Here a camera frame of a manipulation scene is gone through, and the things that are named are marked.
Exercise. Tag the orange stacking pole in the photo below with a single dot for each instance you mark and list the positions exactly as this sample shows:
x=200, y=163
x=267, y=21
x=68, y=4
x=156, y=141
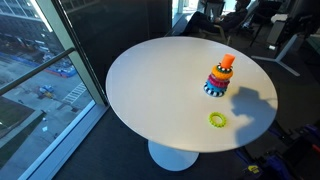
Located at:
x=228, y=61

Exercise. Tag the wooden chair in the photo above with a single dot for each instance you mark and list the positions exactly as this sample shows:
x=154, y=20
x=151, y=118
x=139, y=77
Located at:
x=218, y=33

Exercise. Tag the seated person in dark clothes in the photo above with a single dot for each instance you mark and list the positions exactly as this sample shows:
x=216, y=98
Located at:
x=213, y=21

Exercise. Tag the dark window railing bar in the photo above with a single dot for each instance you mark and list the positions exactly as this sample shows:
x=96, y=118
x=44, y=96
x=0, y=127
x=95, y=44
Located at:
x=36, y=68

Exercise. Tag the white legged desk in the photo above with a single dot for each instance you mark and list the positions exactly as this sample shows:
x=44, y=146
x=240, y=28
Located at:
x=283, y=50

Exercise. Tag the black office chair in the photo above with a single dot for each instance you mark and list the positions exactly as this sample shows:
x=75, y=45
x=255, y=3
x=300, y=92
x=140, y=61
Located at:
x=266, y=13

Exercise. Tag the white table pedestal base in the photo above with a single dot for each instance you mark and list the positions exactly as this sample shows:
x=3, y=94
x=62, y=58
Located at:
x=173, y=156

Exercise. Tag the grey window frame post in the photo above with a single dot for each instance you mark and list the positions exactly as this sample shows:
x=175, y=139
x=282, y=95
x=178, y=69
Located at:
x=71, y=50

